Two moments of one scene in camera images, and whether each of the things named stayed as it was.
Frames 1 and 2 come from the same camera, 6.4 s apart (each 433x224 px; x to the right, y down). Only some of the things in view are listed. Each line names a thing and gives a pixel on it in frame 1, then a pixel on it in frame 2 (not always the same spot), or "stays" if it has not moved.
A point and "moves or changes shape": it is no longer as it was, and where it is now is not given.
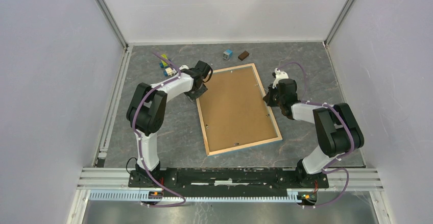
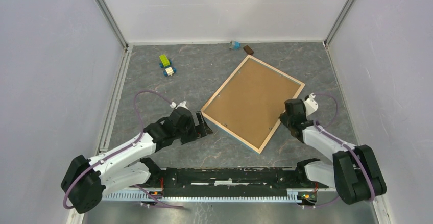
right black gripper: [268, 97] to [282, 118]
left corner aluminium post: [107, 11] stays
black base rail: [222, 180] stays
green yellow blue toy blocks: [164, 64] stays
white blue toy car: [169, 72] stays
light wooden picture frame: [233, 114] moves or changes shape
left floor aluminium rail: [100, 159] stays
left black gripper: [191, 96] to [201, 130]
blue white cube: [227, 54] to [234, 45]
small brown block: [243, 55] to [248, 50]
